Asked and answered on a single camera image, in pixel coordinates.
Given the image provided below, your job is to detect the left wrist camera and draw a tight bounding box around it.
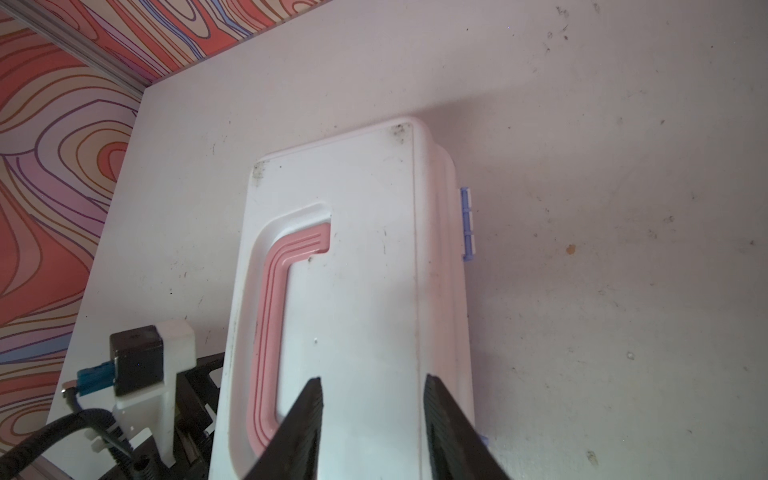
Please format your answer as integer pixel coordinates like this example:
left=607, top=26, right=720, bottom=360
left=62, top=320, right=197, bottom=467

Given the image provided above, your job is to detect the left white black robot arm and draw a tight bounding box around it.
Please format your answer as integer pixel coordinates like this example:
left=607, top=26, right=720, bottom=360
left=1, top=353, right=224, bottom=479

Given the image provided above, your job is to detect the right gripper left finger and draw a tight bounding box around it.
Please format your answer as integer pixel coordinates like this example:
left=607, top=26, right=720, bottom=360
left=245, top=377, right=323, bottom=480

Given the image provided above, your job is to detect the white blue plastic tool box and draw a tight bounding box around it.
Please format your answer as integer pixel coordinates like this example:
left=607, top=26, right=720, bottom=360
left=210, top=117, right=474, bottom=479

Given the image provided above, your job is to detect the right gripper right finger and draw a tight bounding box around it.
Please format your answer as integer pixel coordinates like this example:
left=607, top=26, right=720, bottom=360
left=423, top=374, right=510, bottom=480

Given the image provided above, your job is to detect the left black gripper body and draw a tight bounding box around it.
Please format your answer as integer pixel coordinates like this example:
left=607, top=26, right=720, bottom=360
left=128, top=353, right=224, bottom=480

